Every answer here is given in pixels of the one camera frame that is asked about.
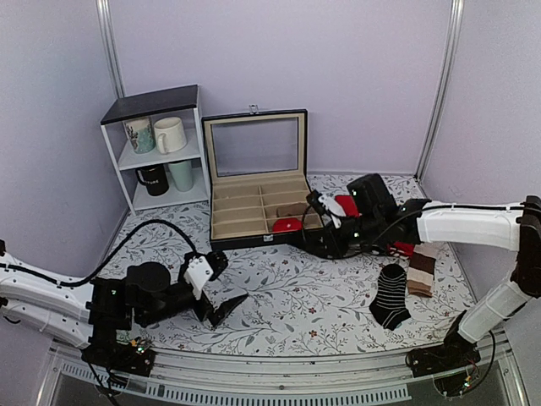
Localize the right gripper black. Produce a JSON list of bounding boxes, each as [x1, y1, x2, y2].
[[307, 211, 384, 259]]

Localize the black sock white stripes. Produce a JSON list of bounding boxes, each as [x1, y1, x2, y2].
[[302, 242, 337, 260]]

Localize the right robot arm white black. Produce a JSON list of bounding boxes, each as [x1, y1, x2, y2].
[[306, 173, 540, 369]]

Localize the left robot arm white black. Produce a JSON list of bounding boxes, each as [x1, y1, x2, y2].
[[1, 250, 247, 367]]

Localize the rolled brown sock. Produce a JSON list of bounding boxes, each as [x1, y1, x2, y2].
[[276, 202, 307, 217]]

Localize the rolled red sock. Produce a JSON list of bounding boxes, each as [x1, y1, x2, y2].
[[272, 217, 303, 233]]

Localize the red santa sock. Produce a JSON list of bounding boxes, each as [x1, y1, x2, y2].
[[335, 195, 361, 218]]

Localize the black compartment box open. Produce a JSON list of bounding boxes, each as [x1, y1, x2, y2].
[[201, 109, 323, 250]]

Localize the red white sock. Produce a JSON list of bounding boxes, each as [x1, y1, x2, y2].
[[387, 242, 415, 258]]

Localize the mint green mug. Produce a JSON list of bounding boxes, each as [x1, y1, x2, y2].
[[167, 160, 194, 192]]

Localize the black mug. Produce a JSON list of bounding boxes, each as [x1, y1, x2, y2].
[[135, 164, 169, 197]]

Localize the cream brown sock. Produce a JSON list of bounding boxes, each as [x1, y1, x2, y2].
[[407, 244, 436, 298]]

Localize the black striped sock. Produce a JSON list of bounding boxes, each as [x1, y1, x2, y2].
[[369, 264, 411, 331]]

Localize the cream white mug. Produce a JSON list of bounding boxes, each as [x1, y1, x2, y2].
[[154, 117, 188, 155]]

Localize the white shelf black top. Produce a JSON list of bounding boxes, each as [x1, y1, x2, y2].
[[100, 85, 210, 215]]

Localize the floral teal mug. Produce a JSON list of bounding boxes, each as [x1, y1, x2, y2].
[[123, 117, 156, 154]]

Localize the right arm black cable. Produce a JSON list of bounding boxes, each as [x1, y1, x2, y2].
[[299, 202, 428, 259]]

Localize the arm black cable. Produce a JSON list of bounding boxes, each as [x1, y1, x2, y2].
[[299, 202, 428, 259], [54, 218, 198, 288]]

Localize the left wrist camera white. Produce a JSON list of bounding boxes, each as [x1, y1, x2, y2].
[[183, 255, 212, 300]]

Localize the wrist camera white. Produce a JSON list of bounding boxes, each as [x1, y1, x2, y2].
[[183, 255, 212, 300], [317, 195, 347, 229]]

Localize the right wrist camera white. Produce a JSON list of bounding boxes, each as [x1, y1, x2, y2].
[[317, 195, 347, 229]]

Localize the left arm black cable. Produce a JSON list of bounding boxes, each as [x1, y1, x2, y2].
[[54, 218, 198, 288]]

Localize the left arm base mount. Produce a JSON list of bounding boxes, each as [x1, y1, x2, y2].
[[81, 338, 156, 377]]

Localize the aluminium front rail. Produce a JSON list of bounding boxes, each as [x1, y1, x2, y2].
[[37, 330, 533, 405]]

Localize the right corner metal post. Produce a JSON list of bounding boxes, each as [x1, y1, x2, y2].
[[415, 0, 465, 183]]

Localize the corner metal post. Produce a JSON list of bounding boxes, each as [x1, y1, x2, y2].
[[415, 0, 465, 183], [96, 0, 125, 98]]

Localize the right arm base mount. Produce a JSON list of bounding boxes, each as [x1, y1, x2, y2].
[[405, 343, 481, 398]]

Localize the left corner metal post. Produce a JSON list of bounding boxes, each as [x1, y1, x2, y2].
[[96, 0, 125, 98]]

